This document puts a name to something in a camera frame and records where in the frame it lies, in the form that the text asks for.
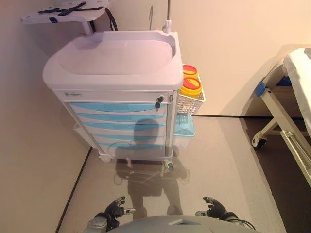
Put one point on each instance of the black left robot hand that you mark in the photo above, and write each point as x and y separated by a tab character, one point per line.
113	210

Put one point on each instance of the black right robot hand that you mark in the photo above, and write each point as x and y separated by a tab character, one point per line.
217	210

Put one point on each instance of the grey robot torso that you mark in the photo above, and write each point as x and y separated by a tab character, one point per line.
184	225

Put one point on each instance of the cart caster wheel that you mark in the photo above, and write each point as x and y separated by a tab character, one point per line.
168	166

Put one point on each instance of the blue lid waste bin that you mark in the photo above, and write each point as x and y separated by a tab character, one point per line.
183	127

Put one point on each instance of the white mesh side basket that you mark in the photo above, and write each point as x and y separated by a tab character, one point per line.
188	103

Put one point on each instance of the black cart lock keys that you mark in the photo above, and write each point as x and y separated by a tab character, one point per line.
160	100

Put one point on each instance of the yellow sharps container red lid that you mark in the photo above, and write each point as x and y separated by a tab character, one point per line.
190	85
190	70

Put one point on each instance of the white medical cart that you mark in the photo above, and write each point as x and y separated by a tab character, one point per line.
114	60

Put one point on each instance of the white bed mattress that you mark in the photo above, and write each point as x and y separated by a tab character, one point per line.
300	72

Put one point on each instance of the metal IV pole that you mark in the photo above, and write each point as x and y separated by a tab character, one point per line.
167	23

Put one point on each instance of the white hospital bed frame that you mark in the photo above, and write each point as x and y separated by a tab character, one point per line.
274	106

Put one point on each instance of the blue bed corner bracket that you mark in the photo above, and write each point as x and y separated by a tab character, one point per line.
260	89

